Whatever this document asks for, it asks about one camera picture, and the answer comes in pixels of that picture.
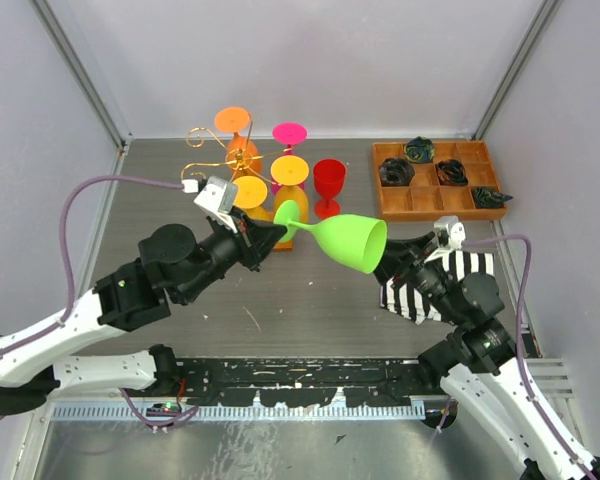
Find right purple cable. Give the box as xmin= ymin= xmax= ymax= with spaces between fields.
xmin=462 ymin=234 xmax=596 ymax=476

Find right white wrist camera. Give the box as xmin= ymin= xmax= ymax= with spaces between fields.
xmin=424 ymin=216 xmax=466 ymax=262

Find magenta plastic wine glass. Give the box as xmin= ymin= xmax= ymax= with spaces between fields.
xmin=271 ymin=122 xmax=307 ymax=195

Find purple cable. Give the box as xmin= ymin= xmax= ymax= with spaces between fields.
xmin=0 ymin=174 xmax=186 ymax=436
xmin=462 ymin=234 xmax=596 ymax=476

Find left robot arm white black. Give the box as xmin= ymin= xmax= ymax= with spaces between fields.
xmin=0 ymin=209 xmax=287 ymax=416

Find dark rolled tie right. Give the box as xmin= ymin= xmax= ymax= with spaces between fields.
xmin=471 ymin=186 xmax=513 ymax=209

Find black white striped cloth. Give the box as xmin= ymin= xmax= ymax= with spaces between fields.
xmin=379 ymin=250 xmax=494 ymax=325

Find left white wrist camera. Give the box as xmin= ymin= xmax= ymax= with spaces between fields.
xmin=182 ymin=176 xmax=238 ymax=233

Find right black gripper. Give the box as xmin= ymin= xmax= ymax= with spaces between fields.
xmin=358 ymin=229 xmax=463 ymax=323

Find grey slotted cable duct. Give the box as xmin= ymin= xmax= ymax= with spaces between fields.
xmin=50 ymin=401 xmax=426 ymax=422

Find red plastic wine glass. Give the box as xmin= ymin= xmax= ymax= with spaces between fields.
xmin=313 ymin=158 xmax=347 ymax=219

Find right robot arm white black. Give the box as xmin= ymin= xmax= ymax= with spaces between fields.
xmin=374 ymin=234 xmax=600 ymax=479

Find wooden compartment tray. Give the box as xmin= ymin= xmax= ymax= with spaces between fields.
xmin=371 ymin=140 xmax=508 ymax=222

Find gold wire wine glass rack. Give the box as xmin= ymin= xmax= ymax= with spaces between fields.
xmin=180 ymin=112 xmax=306 ymax=253

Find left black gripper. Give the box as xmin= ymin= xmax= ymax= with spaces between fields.
xmin=179 ymin=207 xmax=288 ymax=305

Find dark rolled tie top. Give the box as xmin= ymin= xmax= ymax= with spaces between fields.
xmin=404 ymin=136 xmax=435 ymax=164

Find dark rolled tie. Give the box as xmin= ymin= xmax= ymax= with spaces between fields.
xmin=436 ymin=159 xmax=469 ymax=186
xmin=471 ymin=186 xmax=513 ymax=209
xmin=378 ymin=157 xmax=415 ymax=187
xmin=404 ymin=136 xmax=435 ymax=164

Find dark rolled tie left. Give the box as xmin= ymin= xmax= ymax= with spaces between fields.
xmin=378 ymin=157 xmax=415 ymax=187

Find dark rolled tie middle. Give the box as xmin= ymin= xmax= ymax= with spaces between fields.
xmin=436 ymin=159 xmax=469 ymax=186

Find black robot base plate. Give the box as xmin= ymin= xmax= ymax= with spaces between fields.
xmin=122 ymin=357 xmax=449 ymax=409

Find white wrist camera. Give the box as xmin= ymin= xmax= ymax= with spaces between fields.
xmin=182 ymin=176 xmax=238 ymax=233
xmin=424 ymin=216 xmax=466 ymax=262

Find green plastic wine glass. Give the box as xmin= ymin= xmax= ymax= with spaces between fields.
xmin=273 ymin=200 xmax=388 ymax=274

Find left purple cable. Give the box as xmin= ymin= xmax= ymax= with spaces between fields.
xmin=0 ymin=174 xmax=186 ymax=436

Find yellow wine glass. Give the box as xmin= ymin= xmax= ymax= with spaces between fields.
xmin=233 ymin=176 xmax=271 ymax=221
xmin=270 ymin=155 xmax=309 ymax=223

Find orange plastic wine glass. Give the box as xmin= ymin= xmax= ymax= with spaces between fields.
xmin=214 ymin=106 xmax=262 ymax=177

